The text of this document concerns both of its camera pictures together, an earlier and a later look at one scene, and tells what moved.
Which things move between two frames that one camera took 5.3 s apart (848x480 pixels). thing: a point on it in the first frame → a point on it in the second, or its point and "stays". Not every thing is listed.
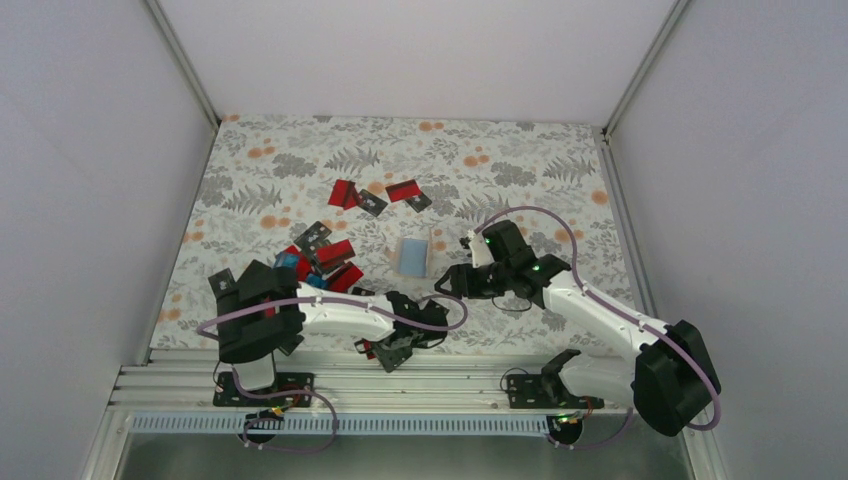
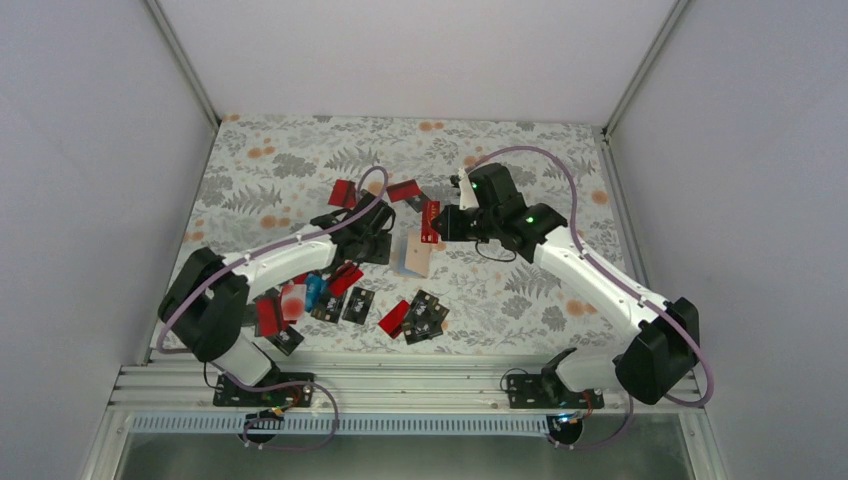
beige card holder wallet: x=413 y=256 stays
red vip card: x=368 y=349 → x=429 y=232
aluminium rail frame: x=316 y=391 stays
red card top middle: x=403 y=190 stays
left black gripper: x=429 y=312 → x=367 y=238
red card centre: x=345 y=278 stays
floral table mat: x=371 y=206 stays
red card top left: x=344 y=194 stays
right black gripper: x=457 y=271 → x=450 y=232
